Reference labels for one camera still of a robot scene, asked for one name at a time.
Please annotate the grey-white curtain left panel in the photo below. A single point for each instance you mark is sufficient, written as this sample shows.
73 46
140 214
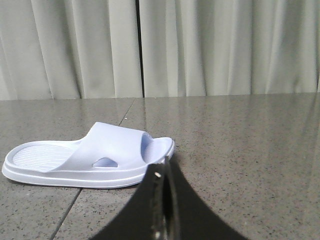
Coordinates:
69 49

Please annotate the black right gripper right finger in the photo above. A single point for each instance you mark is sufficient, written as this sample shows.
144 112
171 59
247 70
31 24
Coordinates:
186 215

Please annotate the grey-white curtain right panel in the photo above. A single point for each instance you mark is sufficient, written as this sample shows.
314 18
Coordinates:
229 47

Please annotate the light blue slipper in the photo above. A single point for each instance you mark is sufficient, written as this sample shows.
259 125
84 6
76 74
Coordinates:
108 157

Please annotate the grey-white curtain panel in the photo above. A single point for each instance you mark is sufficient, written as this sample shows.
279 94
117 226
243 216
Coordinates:
69 49
229 47

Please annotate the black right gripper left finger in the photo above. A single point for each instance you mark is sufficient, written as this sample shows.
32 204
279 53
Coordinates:
142 218

